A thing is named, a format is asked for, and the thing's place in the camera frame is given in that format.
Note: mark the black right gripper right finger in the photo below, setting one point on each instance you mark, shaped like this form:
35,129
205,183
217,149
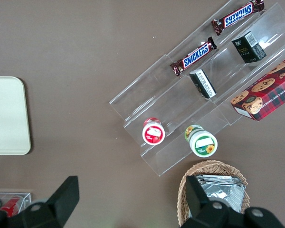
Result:
199,204

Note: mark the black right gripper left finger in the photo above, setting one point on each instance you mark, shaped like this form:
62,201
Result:
61,202

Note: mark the foil wrapped sandwich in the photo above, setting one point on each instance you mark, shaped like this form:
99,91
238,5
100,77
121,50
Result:
224,192

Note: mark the woven wicker basket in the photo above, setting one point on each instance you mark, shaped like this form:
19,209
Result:
216,167

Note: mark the cream plastic tray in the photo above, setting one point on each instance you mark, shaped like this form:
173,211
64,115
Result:
7,116

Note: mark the clear acrylic can box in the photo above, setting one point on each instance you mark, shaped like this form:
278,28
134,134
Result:
26,198

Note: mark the green sunflower yogurt cup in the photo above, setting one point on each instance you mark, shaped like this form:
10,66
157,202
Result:
203,143

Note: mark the red strawberry yogurt cup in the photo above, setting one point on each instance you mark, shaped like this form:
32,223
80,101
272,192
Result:
154,134

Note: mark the clear acrylic tiered display stand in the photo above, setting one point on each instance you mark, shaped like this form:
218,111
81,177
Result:
171,104

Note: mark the small black carton box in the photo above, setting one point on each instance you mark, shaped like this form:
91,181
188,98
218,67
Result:
248,48
203,83

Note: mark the red plaid cookie box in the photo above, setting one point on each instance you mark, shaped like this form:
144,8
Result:
268,95

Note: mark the Snickers chocolate bar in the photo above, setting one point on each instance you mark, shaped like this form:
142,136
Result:
238,15
194,57

